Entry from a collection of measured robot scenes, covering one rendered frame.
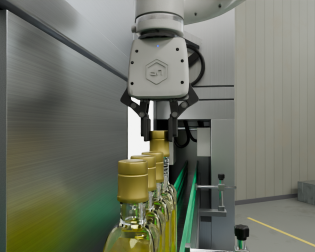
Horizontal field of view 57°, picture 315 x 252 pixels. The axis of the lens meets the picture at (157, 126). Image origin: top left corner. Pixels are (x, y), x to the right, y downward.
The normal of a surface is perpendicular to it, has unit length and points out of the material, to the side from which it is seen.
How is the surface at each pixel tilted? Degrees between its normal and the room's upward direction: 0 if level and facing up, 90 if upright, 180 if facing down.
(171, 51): 87
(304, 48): 90
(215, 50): 90
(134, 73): 89
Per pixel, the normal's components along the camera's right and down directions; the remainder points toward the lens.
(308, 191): -0.92, 0.00
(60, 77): 0.99, 0.00
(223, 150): -0.15, 0.00
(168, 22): 0.34, -0.01
